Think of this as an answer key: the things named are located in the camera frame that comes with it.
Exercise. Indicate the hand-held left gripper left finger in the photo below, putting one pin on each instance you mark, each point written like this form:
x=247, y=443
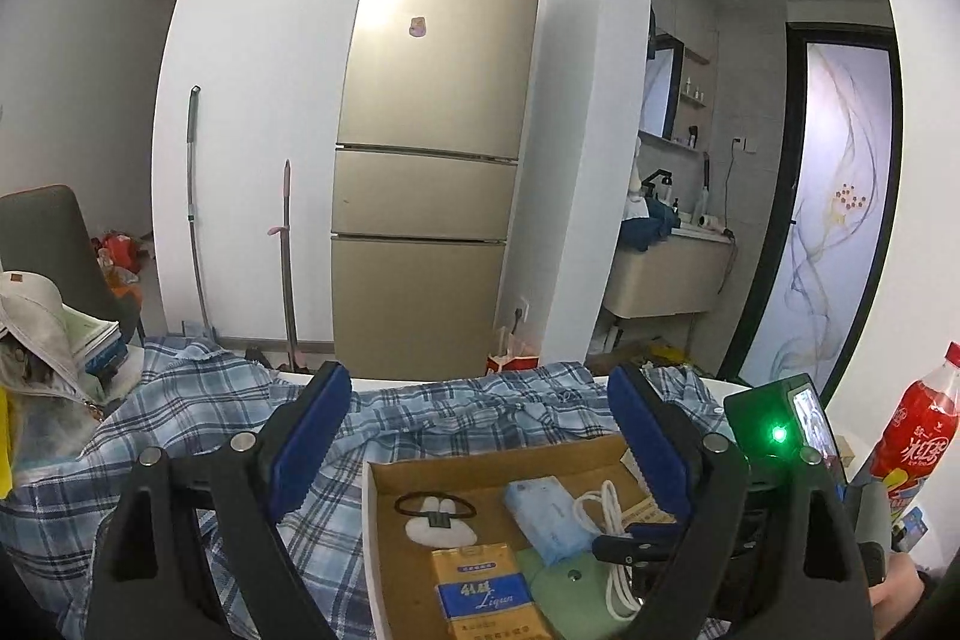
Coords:
x=311, y=437

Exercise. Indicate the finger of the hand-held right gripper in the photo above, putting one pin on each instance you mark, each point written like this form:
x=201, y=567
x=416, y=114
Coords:
x=637, y=544

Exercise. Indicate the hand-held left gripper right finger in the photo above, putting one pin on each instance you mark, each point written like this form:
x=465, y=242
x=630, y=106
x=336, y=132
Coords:
x=649, y=445

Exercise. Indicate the green pouch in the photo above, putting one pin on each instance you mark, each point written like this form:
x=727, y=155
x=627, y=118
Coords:
x=570, y=599

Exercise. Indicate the blue tissue pack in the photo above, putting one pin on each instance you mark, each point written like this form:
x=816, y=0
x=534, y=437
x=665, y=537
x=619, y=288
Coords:
x=551, y=516

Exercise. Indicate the cardboard box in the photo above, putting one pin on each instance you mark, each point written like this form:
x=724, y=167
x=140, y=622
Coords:
x=465, y=475

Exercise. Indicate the white soft pad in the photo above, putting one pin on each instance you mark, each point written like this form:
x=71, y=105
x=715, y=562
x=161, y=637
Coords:
x=439, y=535

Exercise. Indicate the yellow and blue cigarette pack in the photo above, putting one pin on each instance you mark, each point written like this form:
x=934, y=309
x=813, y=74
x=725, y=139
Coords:
x=480, y=599

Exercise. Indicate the person's right hand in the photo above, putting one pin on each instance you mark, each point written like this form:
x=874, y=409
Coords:
x=900, y=599

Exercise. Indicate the blue plaid cloth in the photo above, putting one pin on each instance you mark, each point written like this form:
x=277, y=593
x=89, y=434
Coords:
x=187, y=407

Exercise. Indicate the red soda bottle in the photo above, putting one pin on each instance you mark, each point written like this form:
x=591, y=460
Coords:
x=919, y=430

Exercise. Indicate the red box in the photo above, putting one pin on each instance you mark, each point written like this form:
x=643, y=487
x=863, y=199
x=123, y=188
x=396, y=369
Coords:
x=514, y=361

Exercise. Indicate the beige sink cabinet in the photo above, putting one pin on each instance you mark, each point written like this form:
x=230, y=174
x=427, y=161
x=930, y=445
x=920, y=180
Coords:
x=667, y=280

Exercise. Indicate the small blue packet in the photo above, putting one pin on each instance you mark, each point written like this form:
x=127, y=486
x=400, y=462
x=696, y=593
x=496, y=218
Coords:
x=911, y=526

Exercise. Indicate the white hair dryer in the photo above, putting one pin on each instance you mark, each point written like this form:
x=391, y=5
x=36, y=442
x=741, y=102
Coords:
x=711, y=221

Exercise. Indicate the black framed floral door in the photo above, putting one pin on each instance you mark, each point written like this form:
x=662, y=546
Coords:
x=832, y=197

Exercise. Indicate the stack of books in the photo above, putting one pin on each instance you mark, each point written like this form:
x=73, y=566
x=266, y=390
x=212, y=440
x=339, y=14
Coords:
x=97, y=340

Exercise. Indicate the black faucet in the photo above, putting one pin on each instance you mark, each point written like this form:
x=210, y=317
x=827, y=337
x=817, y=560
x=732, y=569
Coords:
x=660, y=179

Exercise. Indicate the red toy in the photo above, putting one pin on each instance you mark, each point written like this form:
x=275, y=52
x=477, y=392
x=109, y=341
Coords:
x=118, y=254

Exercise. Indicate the white bag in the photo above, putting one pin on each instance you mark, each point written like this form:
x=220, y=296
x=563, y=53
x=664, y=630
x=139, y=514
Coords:
x=37, y=325

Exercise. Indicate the yellow sheet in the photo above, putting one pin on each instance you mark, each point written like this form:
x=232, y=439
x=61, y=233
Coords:
x=4, y=445

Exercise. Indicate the gold refrigerator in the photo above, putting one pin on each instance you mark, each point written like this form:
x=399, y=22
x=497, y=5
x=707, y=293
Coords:
x=442, y=160

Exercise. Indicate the grey chair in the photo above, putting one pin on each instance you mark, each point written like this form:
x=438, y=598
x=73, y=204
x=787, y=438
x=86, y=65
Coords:
x=52, y=235

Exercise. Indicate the pink fridge magnet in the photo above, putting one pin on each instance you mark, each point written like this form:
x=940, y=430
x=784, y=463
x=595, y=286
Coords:
x=418, y=26

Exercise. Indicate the white wall socket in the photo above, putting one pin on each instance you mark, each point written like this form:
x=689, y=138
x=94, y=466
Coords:
x=741, y=144
x=523, y=314

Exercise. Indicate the wall shelf with bottles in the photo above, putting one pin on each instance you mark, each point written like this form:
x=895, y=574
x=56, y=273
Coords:
x=695, y=96

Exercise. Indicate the wall mirror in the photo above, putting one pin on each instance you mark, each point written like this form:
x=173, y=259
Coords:
x=661, y=89

